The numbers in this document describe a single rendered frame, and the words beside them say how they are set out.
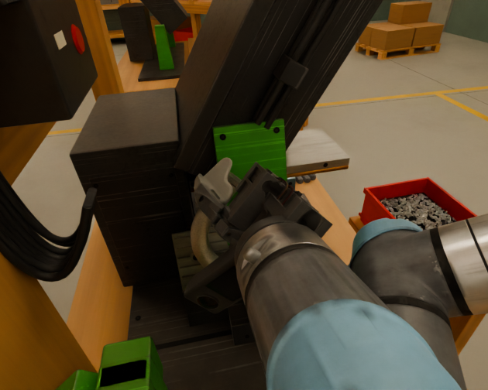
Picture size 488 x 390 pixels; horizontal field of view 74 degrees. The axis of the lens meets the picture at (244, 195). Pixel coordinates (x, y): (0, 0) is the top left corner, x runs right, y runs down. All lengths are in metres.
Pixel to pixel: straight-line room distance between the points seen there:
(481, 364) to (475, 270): 1.62
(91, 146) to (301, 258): 0.47
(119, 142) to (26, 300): 0.27
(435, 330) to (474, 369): 1.60
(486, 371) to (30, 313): 1.75
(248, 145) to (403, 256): 0.31
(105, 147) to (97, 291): 0.38
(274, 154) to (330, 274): 0.37
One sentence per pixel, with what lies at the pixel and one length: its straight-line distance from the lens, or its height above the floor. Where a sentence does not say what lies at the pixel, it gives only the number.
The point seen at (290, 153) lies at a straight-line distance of 0.73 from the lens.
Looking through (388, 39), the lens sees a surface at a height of 0.31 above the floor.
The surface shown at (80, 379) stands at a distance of 0.41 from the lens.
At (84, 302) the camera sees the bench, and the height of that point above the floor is 0.88.
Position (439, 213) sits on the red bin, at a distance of 1.07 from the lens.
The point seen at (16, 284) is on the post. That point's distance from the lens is 0.47.
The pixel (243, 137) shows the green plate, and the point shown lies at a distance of 0.52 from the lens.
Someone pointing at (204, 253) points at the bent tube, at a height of 1.09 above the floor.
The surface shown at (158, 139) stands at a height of 1.24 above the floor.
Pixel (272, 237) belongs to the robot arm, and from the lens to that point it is 0.23.
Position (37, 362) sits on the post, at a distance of 0.51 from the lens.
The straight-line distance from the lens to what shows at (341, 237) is 0.86.
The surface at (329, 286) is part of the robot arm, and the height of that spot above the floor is 1.34.
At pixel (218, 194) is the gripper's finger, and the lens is 0.37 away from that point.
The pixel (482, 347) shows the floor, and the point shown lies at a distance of 1.96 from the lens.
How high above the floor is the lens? 1.48
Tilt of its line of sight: 36 degrees down
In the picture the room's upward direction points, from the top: 3 degrees counter-clockwise
